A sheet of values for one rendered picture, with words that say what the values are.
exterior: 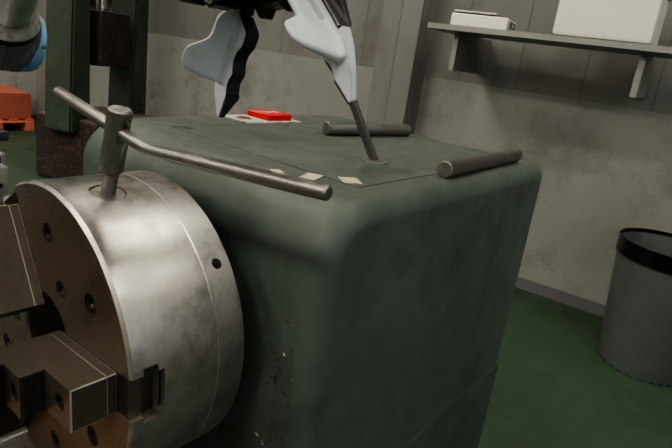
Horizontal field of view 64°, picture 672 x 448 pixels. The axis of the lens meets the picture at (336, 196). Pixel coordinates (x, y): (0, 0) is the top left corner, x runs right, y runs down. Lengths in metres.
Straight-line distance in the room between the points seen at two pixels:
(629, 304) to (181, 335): 2.79
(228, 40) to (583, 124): 3.32
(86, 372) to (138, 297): 0.07
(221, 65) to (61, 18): 4.40
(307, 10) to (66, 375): 0.35
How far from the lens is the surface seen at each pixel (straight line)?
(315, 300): 0.53
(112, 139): 0.53
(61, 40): 4.87
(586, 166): 3.72
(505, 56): 3.83
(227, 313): 0.55
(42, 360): 0.55
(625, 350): 3.23
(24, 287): 0.61
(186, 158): 0.46
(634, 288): 3.11
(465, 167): 0.75
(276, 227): 0.55
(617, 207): 3.73
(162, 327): 0.51
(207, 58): 0.48
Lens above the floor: 1.40
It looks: 15 degrees down
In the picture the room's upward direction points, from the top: 8 degrees clockwise
